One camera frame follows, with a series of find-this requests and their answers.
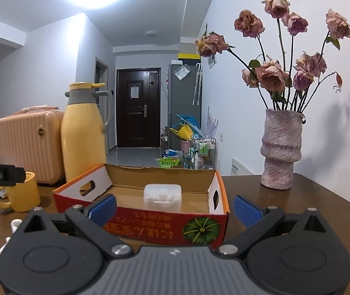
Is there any clear plastic container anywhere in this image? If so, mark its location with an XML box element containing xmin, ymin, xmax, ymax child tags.
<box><xmin>143</xmin><ymin>184</ymin><xmax>183</xmax><ymax>212</ymax></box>

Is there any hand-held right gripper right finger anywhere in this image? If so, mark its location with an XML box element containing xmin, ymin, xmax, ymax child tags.
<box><xmin>219</xmin><ymin>195</ymin><xmax>333</xmax><ymax>256</ymax></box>

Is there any blue folded plastic frame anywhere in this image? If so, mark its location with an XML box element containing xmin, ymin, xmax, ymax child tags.
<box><xmin>176</xmin><ymin>114</ymin><xmax>201</xmax><ymax>136</ymax></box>

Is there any clear plastic bag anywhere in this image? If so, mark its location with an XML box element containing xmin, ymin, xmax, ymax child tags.
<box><xmin>175</xmin><ymin>66</ymin><xmax>191</xmax><ymax>80</ymax></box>

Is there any peach ribbed suitcase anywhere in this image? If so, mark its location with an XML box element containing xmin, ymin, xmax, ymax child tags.
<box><xmin>0</xmin><ymin>106</ymin><xmax>65</xmax><ymax>185</ymax></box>

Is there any red lint brush white handle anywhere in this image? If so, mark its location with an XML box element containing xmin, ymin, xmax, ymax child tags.
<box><xmin>0</xmin><ymin>218</ymin><xmax>23</xmax><ymax>289</ymax></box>

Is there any dark brown entrance door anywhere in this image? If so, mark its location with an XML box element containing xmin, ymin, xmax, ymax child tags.
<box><xmin>116</xmin><ymin>68</ymin><xmax>161</xmax><ymax>148</ymax></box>

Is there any red cardboard box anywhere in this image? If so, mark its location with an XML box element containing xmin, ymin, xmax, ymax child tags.
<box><xmin>53</xmin><ymin>163</ymin><xmax>230</xmax><ymax>248</ymax></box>

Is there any wire trolley rack with bottles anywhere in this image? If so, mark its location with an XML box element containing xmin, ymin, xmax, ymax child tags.
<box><xmin>189</xmin><ymin>137</ymin><xmax>217</xmax><ymax>170</ymax></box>

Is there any yellow thermos jug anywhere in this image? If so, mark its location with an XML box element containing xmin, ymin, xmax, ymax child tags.
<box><xmin>61</xmin><ymin>82</ymin><xmax>113</xmax><ymax>182</ymax></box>

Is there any white folded umbrella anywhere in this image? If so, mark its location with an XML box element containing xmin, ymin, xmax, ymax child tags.
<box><xmin>192</xmin><ymin>62</ymin><xmax>202</xmax><ymax>105</ymax></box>

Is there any yellow watering can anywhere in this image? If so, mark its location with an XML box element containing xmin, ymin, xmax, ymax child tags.
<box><xmin>169</xmin><ymin>124</ymin><xmax>194</xmax><ymax>140</ymax></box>

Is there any yellow and black box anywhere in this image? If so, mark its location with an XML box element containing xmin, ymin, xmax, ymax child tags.
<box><xmin>177</xmin><ymin>53</ymin><xmax>202</xmax><ymax>65</ymax></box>

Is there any green carton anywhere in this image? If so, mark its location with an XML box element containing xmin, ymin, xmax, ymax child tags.
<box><xmin>158</xmin><ymin>157</ymin><xmax>180</xmax><ymax>169</ymax></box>

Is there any bunch of dried roses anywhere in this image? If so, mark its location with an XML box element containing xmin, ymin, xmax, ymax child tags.
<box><xmin>194</xmin><ymin>0</ymin><xmax>350</xmax><ymax>113</ymax></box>

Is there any grey refrigerator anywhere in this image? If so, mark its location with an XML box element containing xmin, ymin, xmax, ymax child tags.
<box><xmin>167</xmin><ymin>62</ymin><xmax>202</xmax><ymax>151</ymax></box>

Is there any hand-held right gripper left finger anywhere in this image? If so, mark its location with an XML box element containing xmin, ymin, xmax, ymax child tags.
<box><xmin>17</xmin><ymin>194</ymin><xmax>131</xmax><ymax>257</ymax></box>

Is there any purple wall poster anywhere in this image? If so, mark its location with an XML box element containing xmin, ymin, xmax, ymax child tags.
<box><xmin>206</xmin><ymin>106</ymin><xmax>219</xmax><ymax>136</ymax></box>

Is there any yellow mug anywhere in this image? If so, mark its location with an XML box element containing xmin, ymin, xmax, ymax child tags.
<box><xmin>0</xmin><ymin>171</ymin><xmax>41</xmax><ymax>212</ymax></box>

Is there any grey interior door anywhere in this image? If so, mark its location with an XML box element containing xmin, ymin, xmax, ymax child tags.
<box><xmin>95</xmin><ymin>57</ymin><xmax>109</xmax><ymax>160</ymax></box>

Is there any pink textured vase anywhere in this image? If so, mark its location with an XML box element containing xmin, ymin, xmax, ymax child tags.
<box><xmin>260</xmin><ymin>108</ymin><xmax>305</xmax><ymax>189</ymax></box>

